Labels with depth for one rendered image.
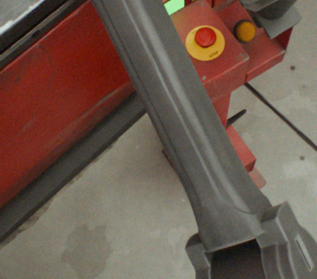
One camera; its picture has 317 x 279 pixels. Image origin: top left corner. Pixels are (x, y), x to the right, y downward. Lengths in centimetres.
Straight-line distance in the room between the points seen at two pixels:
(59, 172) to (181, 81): 138
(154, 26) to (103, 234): 138
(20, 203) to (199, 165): 138
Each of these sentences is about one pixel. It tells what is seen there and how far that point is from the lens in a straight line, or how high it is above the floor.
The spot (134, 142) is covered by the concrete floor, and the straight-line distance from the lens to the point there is 203.
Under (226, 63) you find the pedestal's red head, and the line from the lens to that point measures 126.
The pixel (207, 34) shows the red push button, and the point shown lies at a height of 81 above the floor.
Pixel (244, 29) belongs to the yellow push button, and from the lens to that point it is 135.
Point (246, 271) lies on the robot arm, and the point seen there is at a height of 127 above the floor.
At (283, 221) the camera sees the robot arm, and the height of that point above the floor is 129.
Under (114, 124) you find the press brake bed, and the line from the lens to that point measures 200.
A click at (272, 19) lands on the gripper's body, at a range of 118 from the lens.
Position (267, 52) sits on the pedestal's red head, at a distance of 136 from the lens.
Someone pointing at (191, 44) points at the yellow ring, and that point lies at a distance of 127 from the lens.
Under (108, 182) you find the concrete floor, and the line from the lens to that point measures 200.
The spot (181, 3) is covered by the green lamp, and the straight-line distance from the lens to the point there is 129.
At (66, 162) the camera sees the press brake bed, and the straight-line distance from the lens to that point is 198.
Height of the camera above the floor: 190
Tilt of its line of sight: 68 degrees down
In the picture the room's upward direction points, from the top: 5 degrees counter-clockwise
